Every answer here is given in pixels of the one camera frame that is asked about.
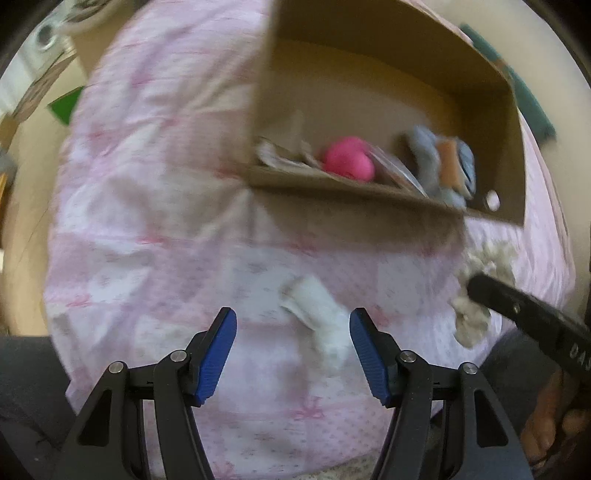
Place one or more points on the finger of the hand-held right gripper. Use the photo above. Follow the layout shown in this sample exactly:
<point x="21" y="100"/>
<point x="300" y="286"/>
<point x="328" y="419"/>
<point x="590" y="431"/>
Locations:
<point x="517" y="303"/>

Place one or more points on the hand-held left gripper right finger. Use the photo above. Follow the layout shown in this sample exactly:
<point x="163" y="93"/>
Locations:
<point x="369" y="360"/>

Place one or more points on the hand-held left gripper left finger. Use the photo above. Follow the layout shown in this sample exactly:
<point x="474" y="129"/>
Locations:
<point x="214" y="357"/>

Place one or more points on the cream fluffy toy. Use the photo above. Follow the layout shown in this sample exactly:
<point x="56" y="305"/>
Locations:
<point x="475" y="318"/>

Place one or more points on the white sock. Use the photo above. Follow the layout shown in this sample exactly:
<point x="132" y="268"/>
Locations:
<point x="323" y="323"/>

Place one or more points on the blue white plush shoe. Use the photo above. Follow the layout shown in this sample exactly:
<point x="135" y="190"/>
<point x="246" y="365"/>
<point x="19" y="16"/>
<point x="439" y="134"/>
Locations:
<point x="467" y="168"/>

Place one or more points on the blue grey plush toy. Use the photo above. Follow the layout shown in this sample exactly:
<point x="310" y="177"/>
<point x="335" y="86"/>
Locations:
<point x="431" y="170"/>

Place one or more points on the clear plastic labelled packet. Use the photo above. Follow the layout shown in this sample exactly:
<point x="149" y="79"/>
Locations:
<point x="397" y="173"/>

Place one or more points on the pink ball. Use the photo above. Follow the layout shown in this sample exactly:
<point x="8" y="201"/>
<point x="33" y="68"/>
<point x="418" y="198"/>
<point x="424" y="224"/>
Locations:
<point x="347" y="159"/>

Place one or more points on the brown cardboard box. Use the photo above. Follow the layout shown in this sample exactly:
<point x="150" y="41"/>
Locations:
<point x="369" y="92"/>

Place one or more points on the person's right hand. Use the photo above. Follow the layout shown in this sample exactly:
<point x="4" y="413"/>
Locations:
<point x="542" y="420"/>

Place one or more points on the person's right leg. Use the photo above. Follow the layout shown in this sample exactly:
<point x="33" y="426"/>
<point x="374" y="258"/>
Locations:
<point x="512" y="369"/>

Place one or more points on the person's leg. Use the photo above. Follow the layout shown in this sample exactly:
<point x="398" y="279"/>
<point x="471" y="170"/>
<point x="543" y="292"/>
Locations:
<point x="32" y="401"/>
<point x="512" y="369"/>

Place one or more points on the pink printed bed blanket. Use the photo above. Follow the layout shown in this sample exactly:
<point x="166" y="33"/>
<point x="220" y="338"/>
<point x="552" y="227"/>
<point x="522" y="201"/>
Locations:
<point x="161" y="207"/>

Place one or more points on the person's left leg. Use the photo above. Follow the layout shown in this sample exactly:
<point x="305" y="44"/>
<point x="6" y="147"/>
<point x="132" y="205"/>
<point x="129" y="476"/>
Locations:
<point x="32" y="401"/>

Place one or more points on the teal headboard cushion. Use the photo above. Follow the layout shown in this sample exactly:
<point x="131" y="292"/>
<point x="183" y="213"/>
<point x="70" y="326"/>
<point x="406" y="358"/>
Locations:
<point x="531" y="97"/>

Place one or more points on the green floor item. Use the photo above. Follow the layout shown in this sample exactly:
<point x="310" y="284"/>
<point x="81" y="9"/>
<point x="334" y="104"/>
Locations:
<point x="64" y="106"/>

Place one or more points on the white washing machine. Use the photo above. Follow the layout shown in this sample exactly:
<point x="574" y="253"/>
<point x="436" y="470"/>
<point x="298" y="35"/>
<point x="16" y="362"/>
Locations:
<point x="46" y="39"/>

